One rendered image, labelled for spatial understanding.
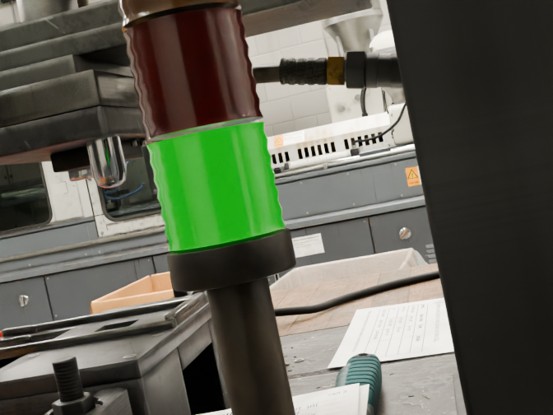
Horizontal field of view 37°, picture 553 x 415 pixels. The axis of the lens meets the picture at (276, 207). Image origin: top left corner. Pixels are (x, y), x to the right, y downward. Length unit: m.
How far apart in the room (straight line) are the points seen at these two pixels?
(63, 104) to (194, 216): 0.24
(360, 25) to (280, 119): 1.74
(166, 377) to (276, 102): 6.66
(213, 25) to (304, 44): 6.79
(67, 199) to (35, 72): 5.13
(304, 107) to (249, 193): 6.76
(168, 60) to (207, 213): 0.05
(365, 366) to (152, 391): 0.17
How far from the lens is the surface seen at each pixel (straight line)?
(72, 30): 0.51
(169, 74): 0.25
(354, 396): 0.42
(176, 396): 0.49
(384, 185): 4.98
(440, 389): 0.58
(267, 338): 0.26
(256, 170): 0.25
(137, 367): 0.45
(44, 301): 5.79
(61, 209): 5.66
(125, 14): 0.26
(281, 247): 0.25
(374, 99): 5.58
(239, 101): 0.25
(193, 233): 0.25
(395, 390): 0.59
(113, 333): 0.53
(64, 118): 0.47
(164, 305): 0.60
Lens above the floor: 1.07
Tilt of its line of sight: 3 degrees down
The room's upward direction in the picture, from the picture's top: 12 degrees counter-clockwise
